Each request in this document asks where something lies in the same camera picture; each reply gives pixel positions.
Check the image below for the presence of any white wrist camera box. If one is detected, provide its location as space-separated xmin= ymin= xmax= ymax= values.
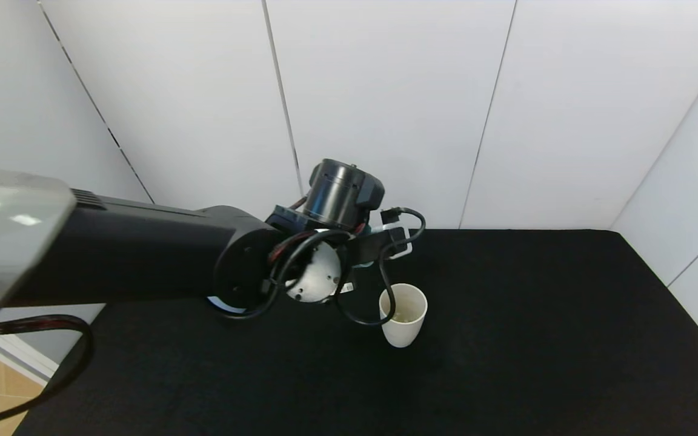
xmin=381 ymin=223 xmax=414 ymax=260

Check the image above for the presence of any cream plastic cup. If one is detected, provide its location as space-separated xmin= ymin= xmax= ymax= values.
xmin=379 ymin=283 xmax=428 ymax=349

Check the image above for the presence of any white wall skirting strip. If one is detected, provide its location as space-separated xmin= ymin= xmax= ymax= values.
xmin=0 ymin=332 xmax=60 ymax=388

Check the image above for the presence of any black red sleeved cable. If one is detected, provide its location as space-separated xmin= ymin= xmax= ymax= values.
xmin=0 ymin=314 xmax=95 ymax=432

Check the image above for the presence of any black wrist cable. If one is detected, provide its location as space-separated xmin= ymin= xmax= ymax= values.
xmin=213 ymin=207 xmax=427 ymax=328

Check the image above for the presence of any black fabric table cover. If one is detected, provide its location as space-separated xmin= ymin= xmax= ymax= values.
xmin=13 ymin=228 xmax=698 ymax=436

